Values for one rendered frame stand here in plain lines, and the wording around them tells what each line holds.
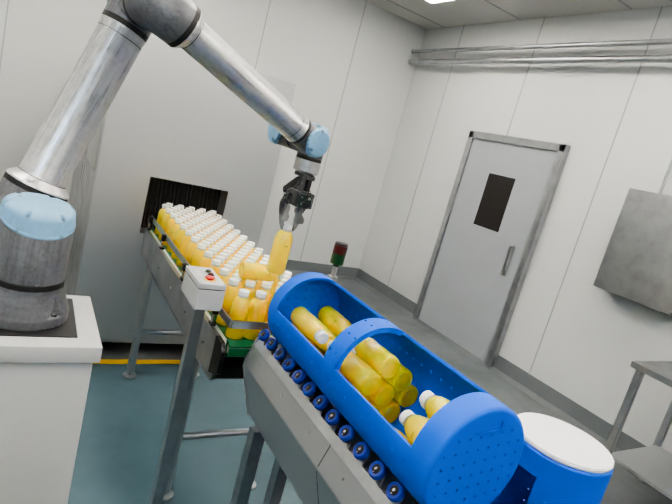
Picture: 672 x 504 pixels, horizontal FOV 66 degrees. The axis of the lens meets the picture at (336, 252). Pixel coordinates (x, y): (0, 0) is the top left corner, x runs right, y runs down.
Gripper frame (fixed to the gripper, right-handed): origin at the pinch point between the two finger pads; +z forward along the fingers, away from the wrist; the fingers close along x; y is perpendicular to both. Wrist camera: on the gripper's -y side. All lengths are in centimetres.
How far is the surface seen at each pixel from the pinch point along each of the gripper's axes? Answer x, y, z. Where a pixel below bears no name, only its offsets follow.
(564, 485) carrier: 48, 100, 35
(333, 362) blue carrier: -6, 59, 23
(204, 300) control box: -22.3, -1.9, 32.2
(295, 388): -3, 40, 42
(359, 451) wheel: -3, 76, 38
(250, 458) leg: 2, 19, 83
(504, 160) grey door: 325, -212, -69
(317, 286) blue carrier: 10.1, 15.2, 16.4
